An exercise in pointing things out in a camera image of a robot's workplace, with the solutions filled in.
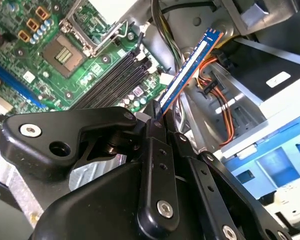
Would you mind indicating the RAM stick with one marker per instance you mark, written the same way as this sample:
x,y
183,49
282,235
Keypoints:
x,y
190,67

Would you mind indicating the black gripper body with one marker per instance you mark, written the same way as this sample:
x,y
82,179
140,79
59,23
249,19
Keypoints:
x,y
102,212

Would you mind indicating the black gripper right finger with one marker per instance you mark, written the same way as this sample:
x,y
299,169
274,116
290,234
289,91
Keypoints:
x,y
205,180

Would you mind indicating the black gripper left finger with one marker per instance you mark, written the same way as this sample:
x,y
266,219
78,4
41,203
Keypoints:
x,y
52,125

